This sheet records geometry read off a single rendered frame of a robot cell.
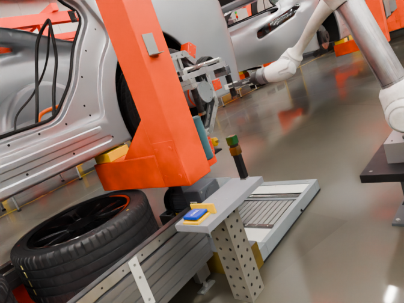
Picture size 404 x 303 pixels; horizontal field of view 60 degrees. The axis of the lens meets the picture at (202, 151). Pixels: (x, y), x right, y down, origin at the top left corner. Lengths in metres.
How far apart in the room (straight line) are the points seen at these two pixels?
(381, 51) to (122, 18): 1.03
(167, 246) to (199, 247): 0.21
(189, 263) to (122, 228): 0.35
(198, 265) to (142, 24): 1.09
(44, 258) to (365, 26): 1.55
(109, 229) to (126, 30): 0.81
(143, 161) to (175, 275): 0.54
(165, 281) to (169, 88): 0.82
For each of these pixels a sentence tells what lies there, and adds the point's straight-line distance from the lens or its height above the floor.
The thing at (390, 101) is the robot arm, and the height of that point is 0.62.
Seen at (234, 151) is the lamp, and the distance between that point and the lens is 1.58.
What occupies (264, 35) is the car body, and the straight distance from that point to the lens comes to 4.48.
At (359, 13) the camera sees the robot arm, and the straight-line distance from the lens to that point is 1.59.
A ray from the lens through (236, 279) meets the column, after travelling 1.60.
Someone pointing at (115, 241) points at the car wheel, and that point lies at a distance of 1.55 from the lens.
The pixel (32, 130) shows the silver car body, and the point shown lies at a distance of 1.81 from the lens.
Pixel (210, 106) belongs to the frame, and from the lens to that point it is 2.37.
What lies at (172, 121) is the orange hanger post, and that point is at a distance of 1.52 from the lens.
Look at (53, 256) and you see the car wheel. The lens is 1.56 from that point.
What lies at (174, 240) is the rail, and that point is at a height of 0.33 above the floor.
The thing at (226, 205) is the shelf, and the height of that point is 0.45.
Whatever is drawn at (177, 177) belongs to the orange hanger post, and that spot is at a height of 0.57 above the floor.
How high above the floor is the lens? 0.98
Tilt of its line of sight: 12 degrees down
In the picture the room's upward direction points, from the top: 19 degrees counter-clockwise
